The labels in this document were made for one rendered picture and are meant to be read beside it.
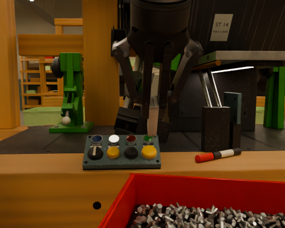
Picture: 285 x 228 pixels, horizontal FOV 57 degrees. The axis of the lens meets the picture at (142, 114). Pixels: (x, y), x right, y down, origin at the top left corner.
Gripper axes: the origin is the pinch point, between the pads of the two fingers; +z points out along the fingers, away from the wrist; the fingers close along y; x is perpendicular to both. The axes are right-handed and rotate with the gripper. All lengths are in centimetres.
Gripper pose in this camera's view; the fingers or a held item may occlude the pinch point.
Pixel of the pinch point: (152, 116)
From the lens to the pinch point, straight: 45.4
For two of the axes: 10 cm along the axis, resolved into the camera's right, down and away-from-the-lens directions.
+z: -0.3, 7.5, 6.7
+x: -0.4, -6.7, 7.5
